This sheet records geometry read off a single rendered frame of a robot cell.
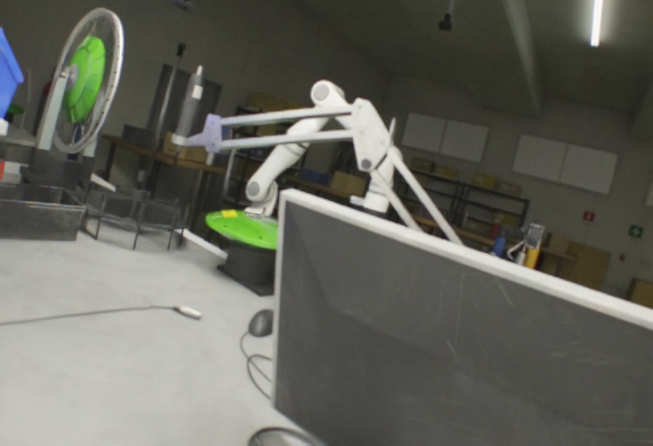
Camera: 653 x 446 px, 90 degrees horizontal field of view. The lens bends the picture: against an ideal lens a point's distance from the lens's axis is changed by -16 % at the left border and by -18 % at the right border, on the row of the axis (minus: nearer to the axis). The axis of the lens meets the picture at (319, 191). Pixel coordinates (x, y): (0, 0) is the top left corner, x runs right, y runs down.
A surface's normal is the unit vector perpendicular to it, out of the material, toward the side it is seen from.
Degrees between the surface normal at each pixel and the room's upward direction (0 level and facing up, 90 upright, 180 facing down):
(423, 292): 76
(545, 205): 90
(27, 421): 0
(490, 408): 106
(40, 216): 93
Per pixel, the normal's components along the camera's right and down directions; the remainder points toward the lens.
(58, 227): 0.76, 0.31
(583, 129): -0.57, -0.10
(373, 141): -0.30, -0.01
